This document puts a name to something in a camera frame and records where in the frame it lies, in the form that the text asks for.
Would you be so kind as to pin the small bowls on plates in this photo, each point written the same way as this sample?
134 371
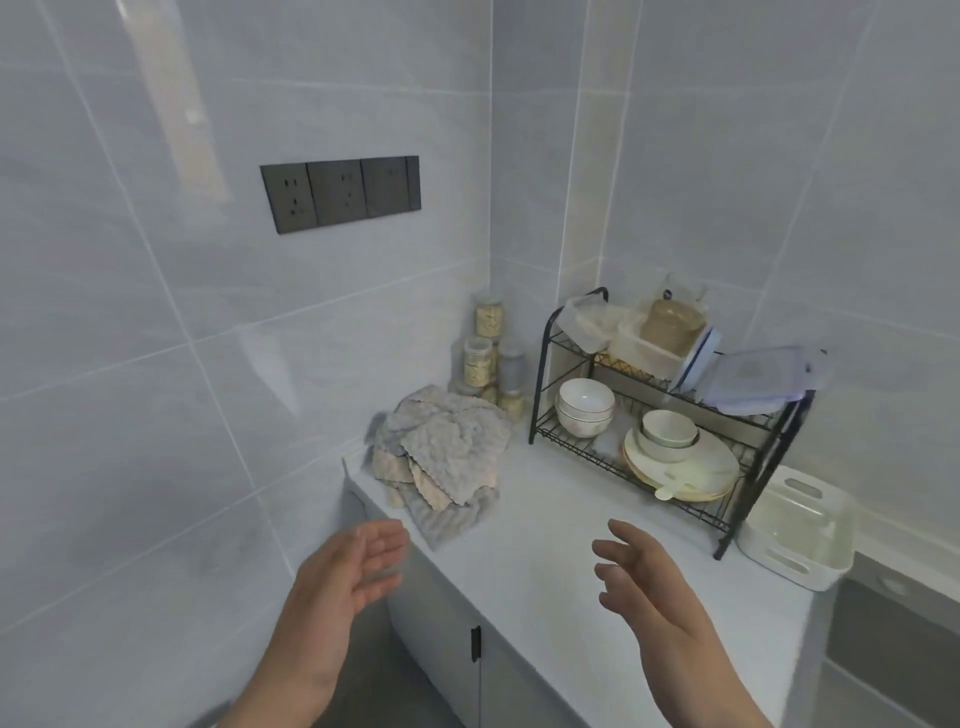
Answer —
705 495

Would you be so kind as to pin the grey plastic lid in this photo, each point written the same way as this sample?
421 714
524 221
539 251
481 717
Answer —
694 367

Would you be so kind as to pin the person's right hand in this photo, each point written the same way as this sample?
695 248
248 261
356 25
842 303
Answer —
660 607

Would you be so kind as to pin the small clear jar of oats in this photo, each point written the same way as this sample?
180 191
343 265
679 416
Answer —
511 406

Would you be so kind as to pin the grey kitchen sink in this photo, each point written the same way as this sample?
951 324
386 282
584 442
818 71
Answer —
892 645

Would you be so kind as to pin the white plastic basket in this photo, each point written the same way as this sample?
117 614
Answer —
799 532

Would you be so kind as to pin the tan lid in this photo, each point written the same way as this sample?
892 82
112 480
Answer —
673 326

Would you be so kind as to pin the clear plastic food container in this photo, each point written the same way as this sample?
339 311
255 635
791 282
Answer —
592 319

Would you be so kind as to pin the short clear plastic jar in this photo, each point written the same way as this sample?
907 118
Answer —
466 390

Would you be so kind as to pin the blue rimmed container lid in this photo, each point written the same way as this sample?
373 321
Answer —
761 379

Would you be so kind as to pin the large clear food container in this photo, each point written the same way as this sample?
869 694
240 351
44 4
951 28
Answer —
645 356

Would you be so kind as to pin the person's left hand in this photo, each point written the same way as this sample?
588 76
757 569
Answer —
337 592

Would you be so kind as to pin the clear jar grey contents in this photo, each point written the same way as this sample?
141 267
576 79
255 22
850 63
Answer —
511 371

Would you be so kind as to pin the narrow black switch panel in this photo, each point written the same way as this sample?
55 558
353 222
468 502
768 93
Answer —
413 184

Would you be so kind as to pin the pale green rice paddle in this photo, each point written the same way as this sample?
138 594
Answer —
679 487

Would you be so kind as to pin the small white bowl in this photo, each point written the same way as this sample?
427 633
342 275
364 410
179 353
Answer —
669 427
666 454

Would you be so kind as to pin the pile of fluffy cloths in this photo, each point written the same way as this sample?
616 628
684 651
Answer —
442 450

